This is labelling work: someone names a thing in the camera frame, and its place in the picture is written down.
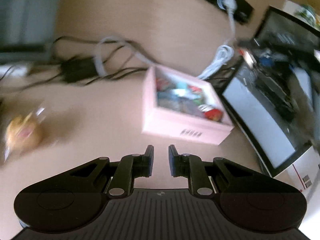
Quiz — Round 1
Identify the pink storage box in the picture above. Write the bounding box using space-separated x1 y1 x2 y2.
142 65 234 145

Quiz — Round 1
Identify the glass-sided computer case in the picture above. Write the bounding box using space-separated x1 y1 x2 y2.
220 7 319 177

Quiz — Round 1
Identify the black power adapter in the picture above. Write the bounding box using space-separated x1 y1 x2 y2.
60 57 99 83

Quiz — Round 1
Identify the packaged yellow bun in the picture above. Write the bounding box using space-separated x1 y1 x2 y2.
3 107 46 162

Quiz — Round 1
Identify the grey looped cable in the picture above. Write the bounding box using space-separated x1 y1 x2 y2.
94 36 155 77

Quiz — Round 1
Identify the red round snack tin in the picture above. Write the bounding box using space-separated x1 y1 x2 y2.
204 108 223 122

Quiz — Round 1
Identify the computer monitor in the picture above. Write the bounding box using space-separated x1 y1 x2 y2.
1 0 61 63

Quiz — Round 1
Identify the white coiled cable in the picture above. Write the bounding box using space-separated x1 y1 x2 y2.
197 0 238 80

